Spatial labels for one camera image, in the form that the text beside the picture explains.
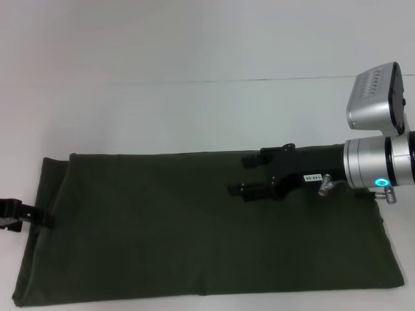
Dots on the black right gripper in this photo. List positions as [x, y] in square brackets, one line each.
[304, 165]

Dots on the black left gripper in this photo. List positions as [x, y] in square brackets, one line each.
[11, 214]

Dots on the dark green FREE t-shirt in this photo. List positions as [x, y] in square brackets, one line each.
[162, 243]

